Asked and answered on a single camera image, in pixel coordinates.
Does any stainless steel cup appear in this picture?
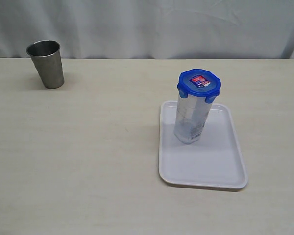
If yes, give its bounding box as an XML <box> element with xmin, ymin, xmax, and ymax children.
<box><xmin>26</xmin><ymin>40</ymin><xmax>65</xmax><ymax>89</ymax></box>

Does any white rectangular plastic tray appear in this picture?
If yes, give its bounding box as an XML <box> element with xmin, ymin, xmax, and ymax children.
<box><xmin>158</xmin><ymin>101</ymin><xmax>248</xmax><ymax>190</ymax></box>

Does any blue clip-lock lid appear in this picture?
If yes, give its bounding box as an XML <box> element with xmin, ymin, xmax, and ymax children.
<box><xmin>177</xmin><ymin>69</ymin><xmax>221</xmax><ymax>104</ymax></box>

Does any clear tall plastic container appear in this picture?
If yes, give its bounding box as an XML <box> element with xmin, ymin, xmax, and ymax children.
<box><xmin>174</xmin><ymin>95</ymin><xmax>212</xmax><ymax>144</ymax></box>

